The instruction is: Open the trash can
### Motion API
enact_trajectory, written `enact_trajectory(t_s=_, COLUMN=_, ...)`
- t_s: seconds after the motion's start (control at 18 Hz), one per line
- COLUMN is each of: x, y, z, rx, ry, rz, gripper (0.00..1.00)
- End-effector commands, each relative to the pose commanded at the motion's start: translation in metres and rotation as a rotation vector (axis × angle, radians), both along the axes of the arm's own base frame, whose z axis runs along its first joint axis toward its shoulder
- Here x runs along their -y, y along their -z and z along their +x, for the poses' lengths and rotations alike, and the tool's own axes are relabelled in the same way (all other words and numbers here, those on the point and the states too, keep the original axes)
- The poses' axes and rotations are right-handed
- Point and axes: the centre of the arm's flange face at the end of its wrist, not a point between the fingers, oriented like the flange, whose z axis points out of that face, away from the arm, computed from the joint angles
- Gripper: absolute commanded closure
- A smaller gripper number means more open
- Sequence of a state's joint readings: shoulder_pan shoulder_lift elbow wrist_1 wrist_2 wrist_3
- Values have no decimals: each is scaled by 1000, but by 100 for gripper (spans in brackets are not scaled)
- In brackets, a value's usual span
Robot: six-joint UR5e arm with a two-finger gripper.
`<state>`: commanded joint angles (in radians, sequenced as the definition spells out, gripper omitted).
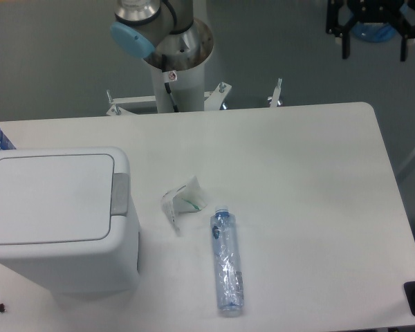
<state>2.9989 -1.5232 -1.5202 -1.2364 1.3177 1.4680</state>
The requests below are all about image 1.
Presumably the empty clear plastic bottle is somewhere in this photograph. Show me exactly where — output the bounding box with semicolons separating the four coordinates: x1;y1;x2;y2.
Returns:
210;205;244;317

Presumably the black cable on pedestal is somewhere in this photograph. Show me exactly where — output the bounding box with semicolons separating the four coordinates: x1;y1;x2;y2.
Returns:
160;54;179;113

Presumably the white plastic trash can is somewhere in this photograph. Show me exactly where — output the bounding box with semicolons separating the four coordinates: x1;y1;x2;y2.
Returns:
0;147;140;293

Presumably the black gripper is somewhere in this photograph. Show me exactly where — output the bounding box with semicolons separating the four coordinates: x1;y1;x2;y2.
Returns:
325;1;415;62

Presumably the grey lid push button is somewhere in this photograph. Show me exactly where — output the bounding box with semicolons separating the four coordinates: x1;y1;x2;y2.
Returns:
111;173;130;216

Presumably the crumpled white paper wrapper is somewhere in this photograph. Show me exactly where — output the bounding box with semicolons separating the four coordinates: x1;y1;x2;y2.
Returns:
160;176;208;236

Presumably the white trash can lid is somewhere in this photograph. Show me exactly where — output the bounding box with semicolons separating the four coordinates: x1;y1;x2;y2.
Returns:
0;153;114;245

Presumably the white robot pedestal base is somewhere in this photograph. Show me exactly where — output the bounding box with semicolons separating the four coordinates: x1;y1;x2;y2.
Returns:
105;45;283;117

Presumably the silver robot arm blue cap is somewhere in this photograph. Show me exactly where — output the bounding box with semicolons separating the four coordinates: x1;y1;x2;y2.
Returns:
110;0;214;71

